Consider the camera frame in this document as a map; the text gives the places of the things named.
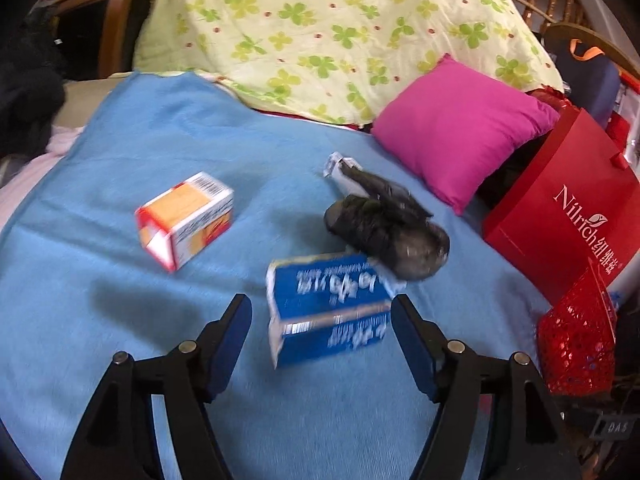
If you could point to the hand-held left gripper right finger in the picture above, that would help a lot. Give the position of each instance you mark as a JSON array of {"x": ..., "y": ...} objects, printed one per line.
[{"x": 412, "y": 345}]

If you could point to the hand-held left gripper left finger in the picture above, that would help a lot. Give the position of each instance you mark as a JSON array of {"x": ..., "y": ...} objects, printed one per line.
[{"x": 232, "y": 340}]

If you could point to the blue and white carton box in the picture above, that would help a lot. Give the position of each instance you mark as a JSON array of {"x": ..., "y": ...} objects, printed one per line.
[{"x": 320, "y": 300}]

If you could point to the dark plastic bag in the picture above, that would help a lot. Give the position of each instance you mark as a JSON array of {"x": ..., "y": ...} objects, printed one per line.
[{"x": 385, "y": 230}]

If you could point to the orange and white carton box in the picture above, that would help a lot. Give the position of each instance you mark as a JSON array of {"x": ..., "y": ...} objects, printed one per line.
[{"x": 180, "y": 210}]

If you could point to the red plastic mesh basket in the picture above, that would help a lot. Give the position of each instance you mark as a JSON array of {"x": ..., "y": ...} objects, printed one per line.
[{"x": 575, "y": 340}]

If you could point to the white and purple carton box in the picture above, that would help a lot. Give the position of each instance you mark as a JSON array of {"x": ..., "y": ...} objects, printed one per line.
[{"x": 337, "y": 167}]

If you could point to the blue blanket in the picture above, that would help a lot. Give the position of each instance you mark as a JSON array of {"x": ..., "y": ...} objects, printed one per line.
[{"x": 100, "y": 270}]

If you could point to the red paper gift bag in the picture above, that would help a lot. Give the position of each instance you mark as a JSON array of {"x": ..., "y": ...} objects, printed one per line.
[{"x": 550, "y": 220}]

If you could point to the small black display device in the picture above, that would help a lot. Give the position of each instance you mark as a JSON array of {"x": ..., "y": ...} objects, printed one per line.
[{"x": 612, "y": 426}]

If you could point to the magenta pillow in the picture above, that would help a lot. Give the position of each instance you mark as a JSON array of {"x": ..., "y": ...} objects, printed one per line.
[{"x": 460, "y": 125}]

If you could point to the pale pink bedsheet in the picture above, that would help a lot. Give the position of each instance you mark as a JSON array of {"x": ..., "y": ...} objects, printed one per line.
[{"x": 30, "y": 175}]

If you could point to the crumpled red plastic bag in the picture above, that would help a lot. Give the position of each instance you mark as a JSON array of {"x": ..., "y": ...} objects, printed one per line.
[{"x": 550, "y": 97}]

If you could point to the yellow clover print quilt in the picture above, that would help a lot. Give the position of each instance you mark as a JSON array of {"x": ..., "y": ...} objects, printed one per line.
[{"x": 300, "y": 35}]

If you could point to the black cloth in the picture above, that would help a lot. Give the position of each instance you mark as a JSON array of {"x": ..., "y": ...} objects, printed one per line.
[{"x": 25, "y": 90}]

